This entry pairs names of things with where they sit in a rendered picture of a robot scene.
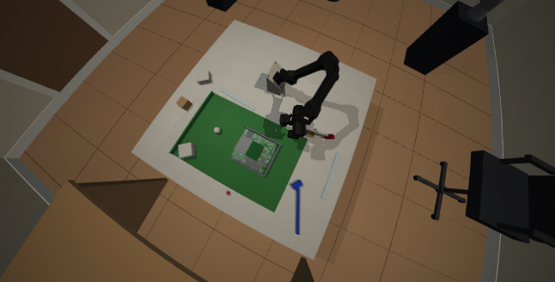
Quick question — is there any green putting mat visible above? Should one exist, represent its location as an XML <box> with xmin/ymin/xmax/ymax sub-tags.
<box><xmin>180</xmin><ymin>93</ymin><xmax>308</xmax><ymax>212</ymax></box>

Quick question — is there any blue golf putter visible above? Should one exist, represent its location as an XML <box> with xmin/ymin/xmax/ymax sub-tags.
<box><xmin>291</xmin><ymin>180</ymin><xmax>302</xmax><ymax>235</ymax></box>

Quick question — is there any brown cube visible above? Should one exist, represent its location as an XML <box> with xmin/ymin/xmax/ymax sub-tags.
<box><xmin>176</xmin><ymin>96</ymin><xmax>192</xmax><ymax>111</ymax></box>

